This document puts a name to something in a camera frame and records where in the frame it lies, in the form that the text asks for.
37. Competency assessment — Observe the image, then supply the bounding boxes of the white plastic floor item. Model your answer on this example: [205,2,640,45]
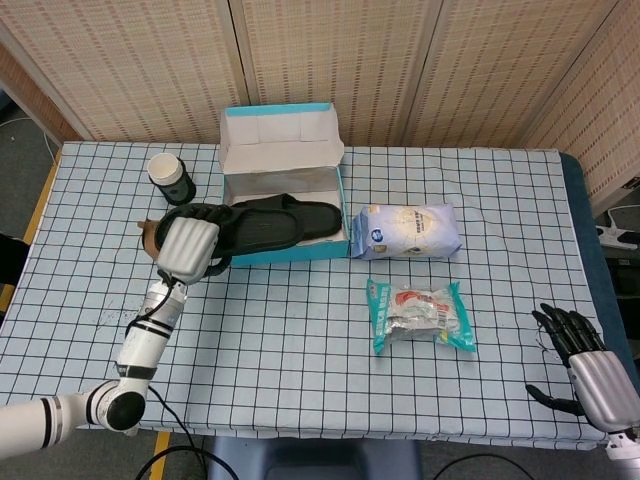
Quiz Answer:
[594,204,640,249]

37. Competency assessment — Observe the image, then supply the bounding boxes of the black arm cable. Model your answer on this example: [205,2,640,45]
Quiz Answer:
[124,269,221,480]

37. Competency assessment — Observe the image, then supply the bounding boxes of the bamboo folding screen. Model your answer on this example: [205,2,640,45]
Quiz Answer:
[0,0,640,217]

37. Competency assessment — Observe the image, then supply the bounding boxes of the blue padded table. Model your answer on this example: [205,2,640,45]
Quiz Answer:
[558,151,640,426]

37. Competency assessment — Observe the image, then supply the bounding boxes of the teal clear snack bag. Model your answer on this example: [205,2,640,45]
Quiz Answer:
[366,278,477,356]

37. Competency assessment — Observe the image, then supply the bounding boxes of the black floor object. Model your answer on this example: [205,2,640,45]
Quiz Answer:
[0,219,32,301]

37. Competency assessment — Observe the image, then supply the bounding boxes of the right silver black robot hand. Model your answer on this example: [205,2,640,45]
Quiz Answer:
[525,302,640,434]

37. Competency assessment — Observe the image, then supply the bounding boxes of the black slipper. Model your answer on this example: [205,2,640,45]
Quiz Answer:
[212,205,301,259]
[232,192,344,244]

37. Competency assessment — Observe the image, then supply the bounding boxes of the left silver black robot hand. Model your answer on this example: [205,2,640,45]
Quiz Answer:
[154,202,237,287]

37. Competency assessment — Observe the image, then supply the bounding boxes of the dark blue seat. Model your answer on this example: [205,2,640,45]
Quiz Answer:
[207,436,424,480]

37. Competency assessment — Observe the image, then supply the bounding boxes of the blue checked tablecloth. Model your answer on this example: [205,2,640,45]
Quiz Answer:
[0,141,621,449]

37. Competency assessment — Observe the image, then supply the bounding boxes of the teal cardboard shoe box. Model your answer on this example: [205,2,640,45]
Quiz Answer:
[219,102,350,274]

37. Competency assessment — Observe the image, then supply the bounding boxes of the brown kraft paper box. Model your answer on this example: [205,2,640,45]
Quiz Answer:
[138,218,164,261]

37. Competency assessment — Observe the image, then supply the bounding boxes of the black cup white lid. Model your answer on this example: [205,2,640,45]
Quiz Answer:
[152,160,197,207]

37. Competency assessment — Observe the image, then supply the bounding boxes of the blue white tissue pack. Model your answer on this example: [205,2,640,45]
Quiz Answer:
[349,202,464,262]

